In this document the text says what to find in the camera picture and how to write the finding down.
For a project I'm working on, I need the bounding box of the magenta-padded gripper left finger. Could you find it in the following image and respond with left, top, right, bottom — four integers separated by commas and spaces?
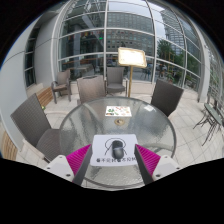
45, 143, 94, 187

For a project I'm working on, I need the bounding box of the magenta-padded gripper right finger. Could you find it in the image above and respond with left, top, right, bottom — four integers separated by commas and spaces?
133, 143, 183, 186

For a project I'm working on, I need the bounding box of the black computer mouse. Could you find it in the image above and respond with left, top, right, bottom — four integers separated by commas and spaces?
110, 139, 125, 160

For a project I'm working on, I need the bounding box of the white mouse pad with drawing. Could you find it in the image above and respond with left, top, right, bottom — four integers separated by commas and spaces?
89, 133, 139, 167

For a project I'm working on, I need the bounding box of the slatted wooden bench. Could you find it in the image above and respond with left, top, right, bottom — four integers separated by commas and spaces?
35, 86, 54, 108
1, 130, 19, 162

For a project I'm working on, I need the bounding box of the large grey wicker chair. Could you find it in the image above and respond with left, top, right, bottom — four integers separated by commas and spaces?
9, 93, 68, 163

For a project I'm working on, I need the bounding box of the green metal bistro table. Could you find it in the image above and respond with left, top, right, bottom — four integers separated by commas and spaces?
193, 101, 224, 147

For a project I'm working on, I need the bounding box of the dark grey wicker chair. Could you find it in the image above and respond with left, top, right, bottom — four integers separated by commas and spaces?
150, 78, 185, 118

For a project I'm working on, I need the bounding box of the colourful printed sheet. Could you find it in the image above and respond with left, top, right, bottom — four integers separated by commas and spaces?
104, 105, 133, 118

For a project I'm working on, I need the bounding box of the grey wicker armchair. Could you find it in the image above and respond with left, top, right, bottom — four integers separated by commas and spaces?
105, 66, 129, 98
50, 68, 72, 104

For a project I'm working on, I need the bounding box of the gold menu sign stand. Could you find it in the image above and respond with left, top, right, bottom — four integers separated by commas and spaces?
117, 46, 148, 98

